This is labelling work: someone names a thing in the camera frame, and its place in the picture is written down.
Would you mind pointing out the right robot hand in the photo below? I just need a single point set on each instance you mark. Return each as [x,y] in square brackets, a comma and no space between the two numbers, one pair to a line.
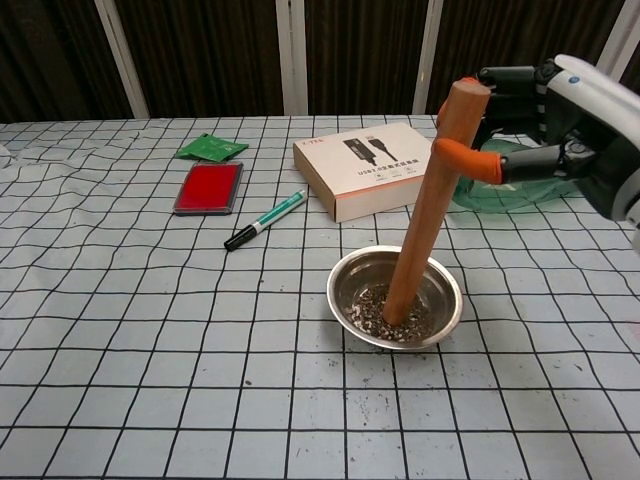
[590,130]

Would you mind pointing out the wooden stick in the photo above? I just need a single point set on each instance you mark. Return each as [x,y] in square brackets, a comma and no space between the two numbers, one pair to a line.
[425,210]

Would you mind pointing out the white bowl with debris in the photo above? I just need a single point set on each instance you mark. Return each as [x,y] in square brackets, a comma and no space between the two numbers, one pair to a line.
[345,285]

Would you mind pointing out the green plastic spray bottle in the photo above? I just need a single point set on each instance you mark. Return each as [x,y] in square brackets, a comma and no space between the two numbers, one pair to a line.
[525,194]

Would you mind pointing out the crushed spice grains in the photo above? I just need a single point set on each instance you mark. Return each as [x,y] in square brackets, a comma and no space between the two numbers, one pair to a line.
[370,302]

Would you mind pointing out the green marker pen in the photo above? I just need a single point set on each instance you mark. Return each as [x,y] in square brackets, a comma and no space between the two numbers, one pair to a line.
[270,215]

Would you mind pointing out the green foil sachet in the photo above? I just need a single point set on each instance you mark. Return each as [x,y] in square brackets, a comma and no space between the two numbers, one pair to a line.
[210,147]

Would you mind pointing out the red ink pad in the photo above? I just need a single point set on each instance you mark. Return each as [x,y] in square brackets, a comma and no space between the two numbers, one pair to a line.
[207,187]

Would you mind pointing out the checkered tablecloth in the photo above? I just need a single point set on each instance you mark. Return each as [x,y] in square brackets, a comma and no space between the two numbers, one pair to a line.
[150,350]

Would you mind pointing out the white frame post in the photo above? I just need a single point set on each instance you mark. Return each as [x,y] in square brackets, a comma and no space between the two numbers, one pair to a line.
[612,35]
[421,60]
[122,60]
[292,60]

